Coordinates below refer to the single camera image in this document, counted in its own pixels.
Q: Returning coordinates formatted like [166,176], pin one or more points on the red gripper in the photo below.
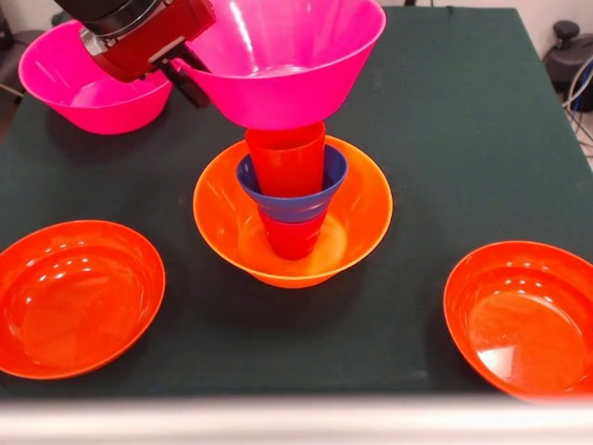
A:
[148,41]

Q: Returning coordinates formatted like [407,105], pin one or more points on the pink large bowl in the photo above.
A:
[60,79]
[287,92]

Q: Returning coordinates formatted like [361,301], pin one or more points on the red-orange plastic cup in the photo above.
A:
[289,162]

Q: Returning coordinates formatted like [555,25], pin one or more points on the orange large bowl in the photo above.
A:
[218,208]

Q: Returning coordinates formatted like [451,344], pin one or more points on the blue small bowl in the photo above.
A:
[289,211]

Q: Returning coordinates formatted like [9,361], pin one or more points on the crimson plastic cup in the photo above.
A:
[292,238]

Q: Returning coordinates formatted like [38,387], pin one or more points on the red shallow bowl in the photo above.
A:
[523,324]
[74,301]

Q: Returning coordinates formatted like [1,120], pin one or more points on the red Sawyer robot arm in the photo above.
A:
[106,14]

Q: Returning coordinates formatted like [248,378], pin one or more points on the dark green tablecloth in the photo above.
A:
[301,347]

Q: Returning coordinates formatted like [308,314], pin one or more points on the black pedestal foot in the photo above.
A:
[7,32]
[563,60]

